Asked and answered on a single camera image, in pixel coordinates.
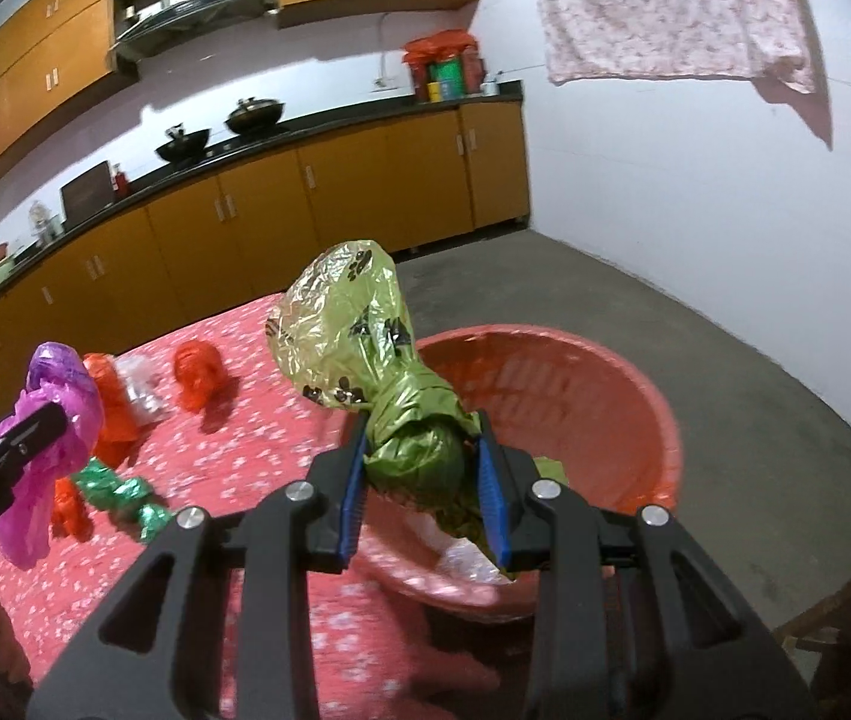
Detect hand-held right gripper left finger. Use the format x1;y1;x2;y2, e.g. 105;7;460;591
24;412;370;720

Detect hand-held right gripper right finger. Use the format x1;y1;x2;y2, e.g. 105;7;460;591
474;409;820;720

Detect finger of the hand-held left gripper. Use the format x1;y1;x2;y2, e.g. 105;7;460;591
0;400;71;467

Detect purple plastic bag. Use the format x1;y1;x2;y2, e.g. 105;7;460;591
0;341;104;571

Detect large orange plastic bag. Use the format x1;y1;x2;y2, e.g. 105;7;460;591
82;351;148;467

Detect small orange plastic scrap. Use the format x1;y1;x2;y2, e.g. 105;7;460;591
50;478;91;542

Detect green foil wrapper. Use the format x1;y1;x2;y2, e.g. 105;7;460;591
71;465;173;545

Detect clear plastic bag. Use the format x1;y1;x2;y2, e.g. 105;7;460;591
114;355;170;422

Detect red plastic bin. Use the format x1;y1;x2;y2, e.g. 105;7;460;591
324;326;685;623

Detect small red plastic bag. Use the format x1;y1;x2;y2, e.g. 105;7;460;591
173;341;229;411

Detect green printed plastic bag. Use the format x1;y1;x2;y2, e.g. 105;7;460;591
266;238;486;518

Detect clear plastic wrapper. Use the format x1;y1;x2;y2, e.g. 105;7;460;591
438;538;506;587

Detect red floral tablecloth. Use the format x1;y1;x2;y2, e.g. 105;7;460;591
0;292;503;720

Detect brown cutting board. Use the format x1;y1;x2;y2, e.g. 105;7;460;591
59;160;116;224

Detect wooden lower kitchen cabinets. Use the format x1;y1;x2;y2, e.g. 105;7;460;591
0;100;531;425

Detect black wok without lid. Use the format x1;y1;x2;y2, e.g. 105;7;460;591
154;124;213;164

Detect long wooden upper cabinets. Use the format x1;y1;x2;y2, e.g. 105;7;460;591
0;0;118;211

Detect wooden chair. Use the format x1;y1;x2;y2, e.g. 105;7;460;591
770;538;851;692

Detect black wok with lid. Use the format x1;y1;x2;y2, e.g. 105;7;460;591
224;95;288;137

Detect green box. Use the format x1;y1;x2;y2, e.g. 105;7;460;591
428;60;465;102

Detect range hood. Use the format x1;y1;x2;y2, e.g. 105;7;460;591
110;0;281;81

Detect red bag on counter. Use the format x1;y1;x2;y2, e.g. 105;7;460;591
402;30;488;103

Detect pink floral hanging cloth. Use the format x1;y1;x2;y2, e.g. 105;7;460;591
518;0;820;96

